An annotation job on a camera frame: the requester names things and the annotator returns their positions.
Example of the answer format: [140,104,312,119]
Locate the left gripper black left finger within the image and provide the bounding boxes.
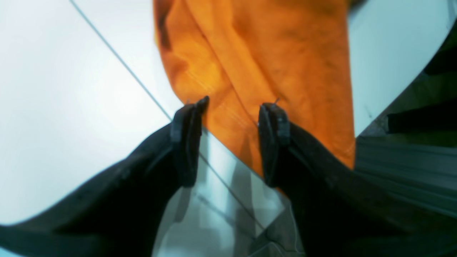
[0,96,209,257]

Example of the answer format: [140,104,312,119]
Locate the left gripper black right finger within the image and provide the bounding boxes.
[258,103,457,257]

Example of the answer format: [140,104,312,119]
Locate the orange t-shirt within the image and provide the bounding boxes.
[153,0,355,177]

